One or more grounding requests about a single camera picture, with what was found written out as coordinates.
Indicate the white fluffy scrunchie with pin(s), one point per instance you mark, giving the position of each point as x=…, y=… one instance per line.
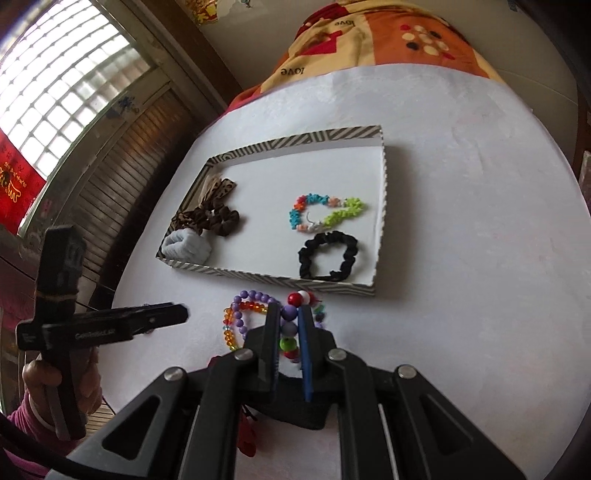
x=184, y=247

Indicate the cartoon wall sticker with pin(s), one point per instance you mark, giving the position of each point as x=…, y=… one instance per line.
x=207, y=9

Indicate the orange printed blanket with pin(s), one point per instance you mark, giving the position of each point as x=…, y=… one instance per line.
x=392, y=37

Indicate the leopard print hair bow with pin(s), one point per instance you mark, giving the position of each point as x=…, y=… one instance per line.
x=221, y=189

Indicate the leopard print scrunchie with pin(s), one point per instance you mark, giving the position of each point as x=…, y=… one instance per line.
x=191, y=219

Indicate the brown scrunchie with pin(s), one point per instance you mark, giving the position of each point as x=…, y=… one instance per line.
x=226, y=221

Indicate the striped cardboard box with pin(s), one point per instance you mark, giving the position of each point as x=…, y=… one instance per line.
x=295, y=207

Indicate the black scrunchie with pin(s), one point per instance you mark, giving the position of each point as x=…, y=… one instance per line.
x=318, y=263

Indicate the person's left forearm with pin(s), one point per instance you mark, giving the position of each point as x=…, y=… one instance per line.
x=27, y=429

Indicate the wooden slatted door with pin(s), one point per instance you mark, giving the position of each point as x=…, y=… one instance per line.
x=129, y=175

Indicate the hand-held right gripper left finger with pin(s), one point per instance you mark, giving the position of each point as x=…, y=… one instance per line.
x=268, y=350

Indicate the red tassel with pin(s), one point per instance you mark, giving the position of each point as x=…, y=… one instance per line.
x=248, y=434

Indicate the red banner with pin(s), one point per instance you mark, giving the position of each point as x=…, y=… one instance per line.
x=16, y=184

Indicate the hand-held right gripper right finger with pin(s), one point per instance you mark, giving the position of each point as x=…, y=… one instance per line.
x=305, y=360

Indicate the person's left hand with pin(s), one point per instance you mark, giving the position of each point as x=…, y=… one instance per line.
x=87, y=378

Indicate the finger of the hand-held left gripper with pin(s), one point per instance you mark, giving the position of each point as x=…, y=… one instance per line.
x=161, y=316

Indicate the barred window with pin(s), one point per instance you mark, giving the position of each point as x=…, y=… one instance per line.
x=69, y=78

